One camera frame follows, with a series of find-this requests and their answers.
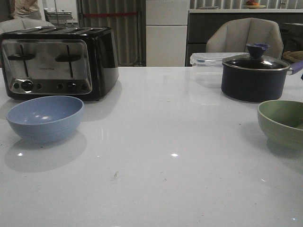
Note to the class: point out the blue bowl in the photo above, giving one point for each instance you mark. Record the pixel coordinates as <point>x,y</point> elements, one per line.
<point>46,119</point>

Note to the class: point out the green bowl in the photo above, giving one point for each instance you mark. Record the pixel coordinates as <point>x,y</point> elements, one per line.
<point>282,122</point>

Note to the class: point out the clear plastic food container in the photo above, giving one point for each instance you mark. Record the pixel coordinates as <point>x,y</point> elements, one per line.
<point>208,68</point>

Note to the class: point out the black and chrome toaster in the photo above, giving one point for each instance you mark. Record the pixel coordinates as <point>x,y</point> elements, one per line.
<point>47,61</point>

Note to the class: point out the white cabinet column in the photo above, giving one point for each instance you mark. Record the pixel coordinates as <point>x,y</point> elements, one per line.
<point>166,32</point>

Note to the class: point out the red barrier belt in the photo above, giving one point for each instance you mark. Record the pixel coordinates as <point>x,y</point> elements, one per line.
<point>124,14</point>

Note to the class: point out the dark blue saucepan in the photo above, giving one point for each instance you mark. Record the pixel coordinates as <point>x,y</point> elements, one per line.
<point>256,85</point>

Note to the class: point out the grey counter cabinet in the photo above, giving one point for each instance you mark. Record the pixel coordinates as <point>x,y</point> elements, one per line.
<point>203,23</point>

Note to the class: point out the beige armchair right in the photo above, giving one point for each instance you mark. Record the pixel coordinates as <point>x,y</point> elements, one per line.
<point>233,36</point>

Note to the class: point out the beige armchair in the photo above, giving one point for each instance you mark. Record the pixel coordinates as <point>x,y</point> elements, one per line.
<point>233,36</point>
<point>21,23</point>

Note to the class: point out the glass pot lid blue knob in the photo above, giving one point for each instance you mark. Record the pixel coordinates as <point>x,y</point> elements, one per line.
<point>255,59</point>

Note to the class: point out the metal trolley in background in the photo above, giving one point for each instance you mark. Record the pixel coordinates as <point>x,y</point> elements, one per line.
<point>60,17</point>

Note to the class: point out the fruit plate on counter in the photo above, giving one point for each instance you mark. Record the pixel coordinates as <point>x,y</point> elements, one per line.
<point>252,4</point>

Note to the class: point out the brown object behind pot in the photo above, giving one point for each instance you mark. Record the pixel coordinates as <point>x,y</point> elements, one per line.
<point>292,57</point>

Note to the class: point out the person in background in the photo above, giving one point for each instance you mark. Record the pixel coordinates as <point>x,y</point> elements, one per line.
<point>25,9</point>

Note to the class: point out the beige armchair left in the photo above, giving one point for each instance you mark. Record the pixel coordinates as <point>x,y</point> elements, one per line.
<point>21,23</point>

